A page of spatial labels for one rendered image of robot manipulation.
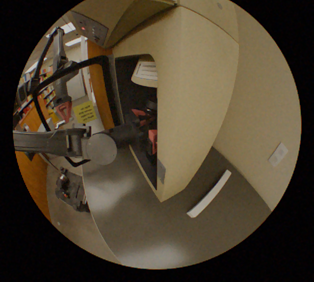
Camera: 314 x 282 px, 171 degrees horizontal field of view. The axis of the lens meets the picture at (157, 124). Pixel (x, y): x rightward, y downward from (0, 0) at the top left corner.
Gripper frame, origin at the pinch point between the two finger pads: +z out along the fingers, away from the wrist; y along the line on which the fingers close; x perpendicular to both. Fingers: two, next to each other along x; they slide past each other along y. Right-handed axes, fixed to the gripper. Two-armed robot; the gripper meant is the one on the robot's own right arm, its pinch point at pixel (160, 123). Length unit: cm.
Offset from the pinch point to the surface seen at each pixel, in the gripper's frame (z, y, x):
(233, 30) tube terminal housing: -1.6, -16.6, -24.5
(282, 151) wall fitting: 33, -43, -3
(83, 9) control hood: -17.0, -8.7, -26.9
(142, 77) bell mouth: -7.5, -5.0, -15.1
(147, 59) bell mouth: -6.4, -4.3, -18.1
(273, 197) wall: 34, -66, 19
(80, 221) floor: -115, 3, 123
